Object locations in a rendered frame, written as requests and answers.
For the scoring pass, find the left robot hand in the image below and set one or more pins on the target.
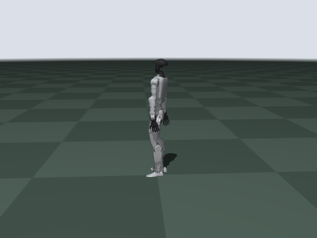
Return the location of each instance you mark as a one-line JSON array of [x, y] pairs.
[[154, 125]]

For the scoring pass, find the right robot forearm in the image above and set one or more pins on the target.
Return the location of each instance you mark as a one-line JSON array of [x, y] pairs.
[[163, 106]]

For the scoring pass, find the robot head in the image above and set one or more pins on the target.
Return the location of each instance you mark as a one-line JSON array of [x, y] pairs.
[[160, 63]]

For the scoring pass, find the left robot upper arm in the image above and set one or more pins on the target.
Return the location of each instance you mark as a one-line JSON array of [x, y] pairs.
[[154, 87]]

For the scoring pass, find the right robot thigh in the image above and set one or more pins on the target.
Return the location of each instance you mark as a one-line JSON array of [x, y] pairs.
[[160, 140]]

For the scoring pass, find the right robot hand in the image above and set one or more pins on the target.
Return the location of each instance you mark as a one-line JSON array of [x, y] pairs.
[[165, 119]]

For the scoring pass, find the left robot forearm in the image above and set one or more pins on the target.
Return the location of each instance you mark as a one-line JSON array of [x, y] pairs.
[[152, 108]]

